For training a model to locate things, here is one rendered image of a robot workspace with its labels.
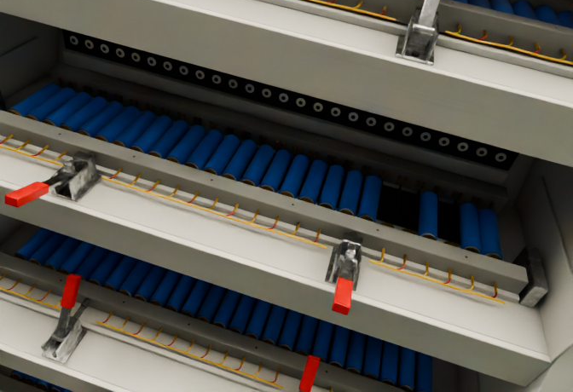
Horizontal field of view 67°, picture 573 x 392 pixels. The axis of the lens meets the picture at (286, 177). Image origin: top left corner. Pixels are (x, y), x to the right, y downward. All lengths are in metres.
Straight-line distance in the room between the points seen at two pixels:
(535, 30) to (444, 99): 0.10
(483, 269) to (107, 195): 0.35
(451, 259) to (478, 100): 0.15
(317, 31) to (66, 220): 0.29
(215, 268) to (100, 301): 0.20
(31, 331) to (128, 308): 0.11
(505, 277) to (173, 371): 0.36
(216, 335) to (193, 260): 0.14
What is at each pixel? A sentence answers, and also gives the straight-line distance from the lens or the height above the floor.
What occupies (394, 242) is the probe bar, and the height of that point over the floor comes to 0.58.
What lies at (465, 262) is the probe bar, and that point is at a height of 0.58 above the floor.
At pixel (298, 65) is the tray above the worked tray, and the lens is 0.34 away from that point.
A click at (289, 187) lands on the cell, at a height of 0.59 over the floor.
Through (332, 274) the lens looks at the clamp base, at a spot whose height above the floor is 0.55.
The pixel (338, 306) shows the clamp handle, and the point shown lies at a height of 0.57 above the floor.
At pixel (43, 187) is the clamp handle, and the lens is 0.42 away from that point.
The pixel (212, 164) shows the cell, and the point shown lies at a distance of 0.45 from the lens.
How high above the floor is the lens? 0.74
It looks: 19 degrees down
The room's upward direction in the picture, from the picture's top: 14 degrees clockwise
